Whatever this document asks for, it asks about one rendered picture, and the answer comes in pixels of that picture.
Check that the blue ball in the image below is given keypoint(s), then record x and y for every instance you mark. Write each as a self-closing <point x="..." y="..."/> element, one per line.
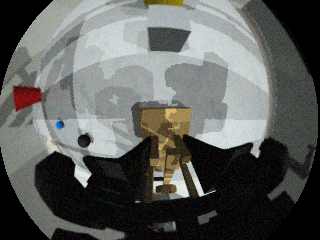
<point x="59" y="124"/>

